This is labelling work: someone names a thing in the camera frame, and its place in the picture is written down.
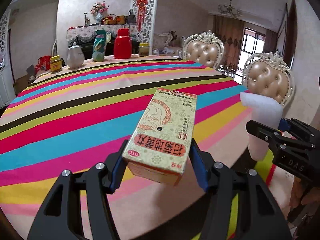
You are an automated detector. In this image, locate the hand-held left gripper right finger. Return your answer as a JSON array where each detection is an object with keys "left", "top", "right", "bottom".
[{"left": 190, "top": 139, "right": 292, "bottom": 240}]

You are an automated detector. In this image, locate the white lattice screen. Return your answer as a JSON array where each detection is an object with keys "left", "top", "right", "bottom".
[{"left": 132, "top": 0, "right": 159, "bottom": 45}]

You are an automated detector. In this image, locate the colourful striped tablecloth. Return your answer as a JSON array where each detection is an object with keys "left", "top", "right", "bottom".
[{"left": 0, "top": 56, "right": 273, "bottom": 240}]

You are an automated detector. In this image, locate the brown patterned curtain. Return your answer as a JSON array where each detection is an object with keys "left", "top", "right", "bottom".
[{"left": 212, "top": 15, "right": 245, "bottom": 65}]

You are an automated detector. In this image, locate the person's right hand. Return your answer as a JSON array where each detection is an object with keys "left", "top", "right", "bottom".
[{"left": 290, "top": 177, "right": 309, "bottom": 209}]

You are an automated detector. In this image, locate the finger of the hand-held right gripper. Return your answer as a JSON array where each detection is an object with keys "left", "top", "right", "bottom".
[
  {"left": 279, "top": 117, "right": 313, "bottom": 137},
  {"left": 245, "top": 120, "right": 285, "bottom": 143}
]

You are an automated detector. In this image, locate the cardboard box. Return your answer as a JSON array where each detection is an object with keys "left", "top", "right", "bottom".
[{"left": 12, "top": 65, "right": 35, "bottom": 93}]

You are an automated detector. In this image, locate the floral lace piano cover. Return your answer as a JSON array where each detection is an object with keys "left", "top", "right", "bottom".
[{"left": 66, "top": 24, "right": 139, "bottom": 43}]

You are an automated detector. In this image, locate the narrow brown curtain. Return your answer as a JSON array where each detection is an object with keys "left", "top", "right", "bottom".
[{"left": 265, "top": 29, "right": 278, "bottom": 54}]

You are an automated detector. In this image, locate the red and woven basket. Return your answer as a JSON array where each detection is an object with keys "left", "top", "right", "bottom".
[{"left": 102, "top": 14, "right": 117, "bottom": 25}]

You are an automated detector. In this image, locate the red thermos jug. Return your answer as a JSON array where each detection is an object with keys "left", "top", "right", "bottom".
[{"left": 114, "top": 28, "right": 132, "bottom": 59}]

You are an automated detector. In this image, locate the gold tufted white-frame chair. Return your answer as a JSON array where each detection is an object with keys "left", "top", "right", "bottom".
[
  {"left": 242, "top": 51, "right": 294, "bottom": 107},
  {"left": 181, "top": 31, "right": 225, "bottom": 69}
]

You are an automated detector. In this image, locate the brown jar yellow lid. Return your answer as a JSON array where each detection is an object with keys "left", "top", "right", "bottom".
[{"left": 49, "top": 55, "right": 62, "bottom": 73}]

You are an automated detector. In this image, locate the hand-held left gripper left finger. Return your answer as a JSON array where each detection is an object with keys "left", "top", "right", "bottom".
[{"left": 27, "top": 139, "right": 129, "bottom": 240}]

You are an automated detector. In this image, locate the red gift box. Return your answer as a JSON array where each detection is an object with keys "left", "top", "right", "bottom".
[{"left": 37, "top": 56, "right": 51, "bottom": 71}]

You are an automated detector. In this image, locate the green floral vase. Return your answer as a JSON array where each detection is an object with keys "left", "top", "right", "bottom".
[{"left": 92, "top": 29, "right": 108, "bottom": 62}]

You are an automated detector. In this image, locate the ornate white sofa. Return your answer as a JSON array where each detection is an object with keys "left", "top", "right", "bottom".
[{"left": 152, "top": 31, "right": 185, "bottom": 55}]

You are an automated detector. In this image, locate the window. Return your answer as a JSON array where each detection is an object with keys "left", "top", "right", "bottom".
[{"left": 237, "top": 27, "right": 267, "bottom": 85}]

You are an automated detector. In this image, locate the red knot wall hanging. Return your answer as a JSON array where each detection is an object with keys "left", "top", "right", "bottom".
[{"left": 137, "top": 0, "right": 148, "bottom": 30}]

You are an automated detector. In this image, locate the dark wooden door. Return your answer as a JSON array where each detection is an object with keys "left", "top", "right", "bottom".
[{"left": 285, "top": 0, "right": 298, "bottom": 68}]

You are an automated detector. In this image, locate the black piano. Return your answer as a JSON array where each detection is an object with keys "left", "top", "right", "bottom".
[{"left": 80, "top": 41, "right": 140, "bottom": 55}]

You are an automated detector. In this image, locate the long white foam block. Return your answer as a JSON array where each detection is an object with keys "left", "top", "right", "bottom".
[{"left": 240, "top": 92, "right": 283, "bottom": 160}]

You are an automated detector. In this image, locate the white cabinet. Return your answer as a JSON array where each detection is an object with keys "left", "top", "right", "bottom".
[{"left": 0, "top": 67, "right": 15, "bottom": 105}]

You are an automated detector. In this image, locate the white lattice wall panel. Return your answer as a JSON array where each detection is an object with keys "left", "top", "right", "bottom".
[{"left": 0, "top": 15, "right": 12, "bottom": 68}]

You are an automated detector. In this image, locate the flower bouquet in vase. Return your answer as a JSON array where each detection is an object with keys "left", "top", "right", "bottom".
[{"left": 90, "top": 2, "right": 110, "bottom": 25}]

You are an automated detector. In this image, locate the glass jar yellow lid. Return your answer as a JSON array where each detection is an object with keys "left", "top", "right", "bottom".
[{"left": 139, "top": 43, "right": 150, "bottom": 57}]

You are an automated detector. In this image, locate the beige patterned medicine box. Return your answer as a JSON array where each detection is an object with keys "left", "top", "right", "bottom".
[{"left": 122, "top": 87, "right": 198, "bottom": 187}]

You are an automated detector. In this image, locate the black handbag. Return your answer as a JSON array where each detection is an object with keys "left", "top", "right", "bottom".
[{"left": 125, "top": 9, "right": 137, "bottom": 24}]

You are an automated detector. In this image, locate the brass chandelier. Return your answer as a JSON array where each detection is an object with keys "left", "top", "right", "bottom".
[{"left": 217, "top": 0, "right": 242, "bottom": 18}]

